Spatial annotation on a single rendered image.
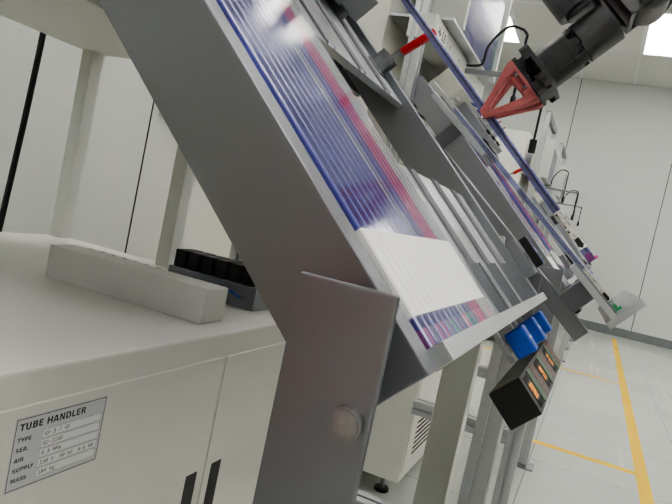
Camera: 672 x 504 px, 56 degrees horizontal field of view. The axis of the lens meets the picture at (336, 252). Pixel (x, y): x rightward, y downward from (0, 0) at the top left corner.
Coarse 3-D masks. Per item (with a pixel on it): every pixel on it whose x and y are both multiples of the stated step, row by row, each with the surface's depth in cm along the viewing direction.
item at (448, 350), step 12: (528, 300) 74; (540, 300) 85; (504, 312) 55; (516, 312) 61; (480, 324) 44; (492, 324) 48; (504, 324) 52; (456, 336) 37; (468, 336) 39; (480, 336) 42; (432, 348) 34; (444, 348) 34; (456, 348) 35; (468, 348) 37; (444, 360) 34
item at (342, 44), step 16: (304, 0) 78; (320, 0) 93; (320, 16) 84; (336, 16) 98; (320, 32) 75; (336, 32) 86; (352, 32) 104; (336, 48) 79; (352, 48) 92; (336, 64) 100; (352, 64) 83; (368, 64) 96; (368, 80) 89; (384, 80) 103; (384, 96) 97
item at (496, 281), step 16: (416, 176) 73; (432, 192) 76; (448, 192) 88; (432, 208) 70; (448, 208) 80; (464, 208) 90; (448, 224) 71; (464, 224) 82; (480, 224) 98; (448, 240) 66; (464, 240) 75; (480, 240) 87; (464, 256) 68; (480, 256) 78; (496, 256) 91; (480, 272) 67; (496, 272) 78; (512, 272) 90; (480, 288) 66; (496, 288) 69; (512, 288) 86; (496, 304) 67; (512, 304) 77
